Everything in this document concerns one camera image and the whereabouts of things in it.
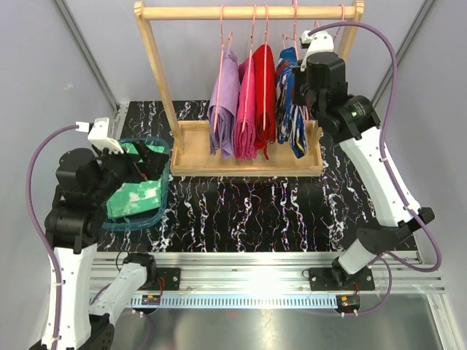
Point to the pink hanger with lilac trousers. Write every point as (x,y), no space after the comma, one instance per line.
(220,70)

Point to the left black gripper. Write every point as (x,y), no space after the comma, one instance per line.
(128,165)

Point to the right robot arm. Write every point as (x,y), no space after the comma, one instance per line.
(354,125)

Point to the lilac folded trousers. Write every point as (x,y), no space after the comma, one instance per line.
(223,106)

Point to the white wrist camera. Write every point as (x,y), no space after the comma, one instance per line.
(319,42)
(98,135)

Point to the pink folded trousers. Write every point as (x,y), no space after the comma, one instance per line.
(244,143)

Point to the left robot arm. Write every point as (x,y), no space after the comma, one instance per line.
(86,181)

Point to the blue patterned trousers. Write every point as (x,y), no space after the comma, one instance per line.
(289,116)

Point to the black marble pattern mat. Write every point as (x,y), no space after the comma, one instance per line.
(257,214)

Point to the wooden clothes rack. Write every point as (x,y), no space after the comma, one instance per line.
(190,154)

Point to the transparent blue plastic bin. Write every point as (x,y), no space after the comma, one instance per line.
(156,145)

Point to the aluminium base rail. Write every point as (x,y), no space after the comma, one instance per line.
(277,280)

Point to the green white trousers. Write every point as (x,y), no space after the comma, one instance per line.
(138,202)

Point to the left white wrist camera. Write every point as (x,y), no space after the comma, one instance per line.
(98,135)

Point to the pink hanger with blue trousers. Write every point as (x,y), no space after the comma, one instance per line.
(293,38)

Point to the pink hanger with red trousers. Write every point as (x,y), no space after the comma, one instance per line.
(266,36)

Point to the red folded trousers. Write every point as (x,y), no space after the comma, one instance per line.
(264,138)

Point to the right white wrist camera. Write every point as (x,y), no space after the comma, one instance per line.
(319,42)

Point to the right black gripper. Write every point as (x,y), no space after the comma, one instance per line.
(299,89)

